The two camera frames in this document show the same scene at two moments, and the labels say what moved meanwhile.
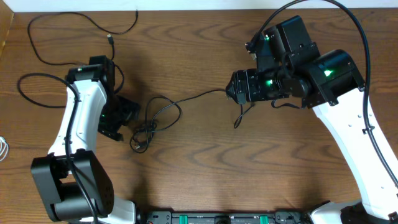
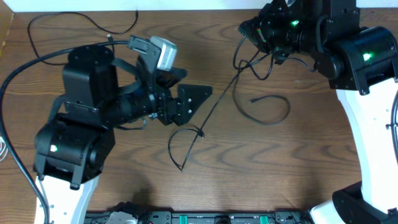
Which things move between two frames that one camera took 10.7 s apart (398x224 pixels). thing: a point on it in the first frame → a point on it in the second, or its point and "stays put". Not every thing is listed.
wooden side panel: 6,18 stays put
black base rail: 224,217 stays put
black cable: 243,108 → 232,83
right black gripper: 247,89 → 259,30
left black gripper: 117,123 → 165,106
